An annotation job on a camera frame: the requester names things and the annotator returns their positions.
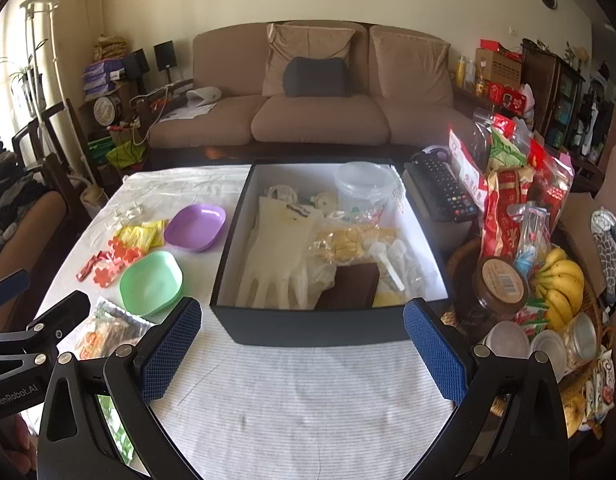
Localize patterned oven mitt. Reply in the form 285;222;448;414
589;208;616;308

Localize white plastic ring holder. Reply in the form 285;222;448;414
112;202;146;228

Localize brown sofa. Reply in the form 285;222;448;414
148;21;476;153

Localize purple tissue pack stack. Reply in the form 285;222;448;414
82;59;126;98

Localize black speaker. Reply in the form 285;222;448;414
154;41;179;73
122;49;151;81

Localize potted plant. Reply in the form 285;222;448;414
0;52;46;111

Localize red gift boxes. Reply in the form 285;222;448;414
487;81;536;113

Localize black remote control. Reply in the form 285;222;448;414
407;154;480;223

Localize brown armchair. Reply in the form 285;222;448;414
558;144;616;281
0;187;71;286

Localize foil snack packet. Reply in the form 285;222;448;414
74;296;156;363

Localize pile of dark clothes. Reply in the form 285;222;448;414
0;132;46;243

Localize yellow packet strip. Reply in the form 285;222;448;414
115;225;156;256

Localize flat red box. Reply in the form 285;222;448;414
479;38;524;58

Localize clear lidded plastic tub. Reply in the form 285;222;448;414
334;161;405;223

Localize purple plastic dish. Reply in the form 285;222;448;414
164;203;227;253

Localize pile of pink flower pieces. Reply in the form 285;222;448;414
90;237;146;288

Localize dark lumbar pillow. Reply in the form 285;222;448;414
283;56;351;98

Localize cardboard box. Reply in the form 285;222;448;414
474;47;523;92

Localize dark wooden cabinet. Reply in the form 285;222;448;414
520;37;587;146

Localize metal lid glass jar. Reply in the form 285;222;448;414
562;311;598;372

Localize red green packets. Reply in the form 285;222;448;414
513;296;556;333

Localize brown lid glass jar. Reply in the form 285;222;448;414
458;256;532;343

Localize white papers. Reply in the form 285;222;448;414
158;101;217;122

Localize round tin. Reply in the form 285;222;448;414
92;95;122;127

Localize wicker basket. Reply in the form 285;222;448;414
444;237;615;413

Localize green yellow bag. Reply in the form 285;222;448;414
105;140;148;172

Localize white lid cup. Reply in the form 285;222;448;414
529;329;569;378
484;320;532;361

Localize green white snack bag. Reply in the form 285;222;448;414
488;127;530;171

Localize white rubber glove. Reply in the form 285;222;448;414
236;195;325;311

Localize green plastic dish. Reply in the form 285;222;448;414
119;251;185;318

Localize person's left hand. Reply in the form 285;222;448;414
0;412;38;480

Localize black storage box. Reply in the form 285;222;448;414
209;158;451;348

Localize brown wallet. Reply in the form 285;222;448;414
315;264;382;311

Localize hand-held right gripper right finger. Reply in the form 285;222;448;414
403;297;571;480

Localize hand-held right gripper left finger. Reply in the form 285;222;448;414
38;296;203;480

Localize dark wooden chair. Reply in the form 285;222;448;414
10;99;96;211

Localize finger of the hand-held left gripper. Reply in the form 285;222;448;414
0;268;31;311
0;291;91;383

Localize yellow flat packet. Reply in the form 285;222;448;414
372;289;406;308

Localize crumpled clear plastic bag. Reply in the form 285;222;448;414
303;255;341;306

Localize white cable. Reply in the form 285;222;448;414
130;85;173;126

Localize white round plastic ring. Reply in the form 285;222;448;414
264;184;303;207

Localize blue label bottle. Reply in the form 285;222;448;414
512;202;549;278

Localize cream round plastic piece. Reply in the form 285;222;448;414
310;190;339;211

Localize clear bag of yellow snacks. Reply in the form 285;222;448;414
310;222;401;266

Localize white curved device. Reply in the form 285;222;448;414
187;87;223;108

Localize red gold snack bag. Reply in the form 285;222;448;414
480;166;535;263

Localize beige cushion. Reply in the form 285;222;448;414
262;22;357;97

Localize red zip bag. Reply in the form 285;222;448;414
529;139;575;243

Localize banana bunch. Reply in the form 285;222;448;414
532;246;586;332

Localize floral packet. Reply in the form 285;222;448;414
580;347;616;433

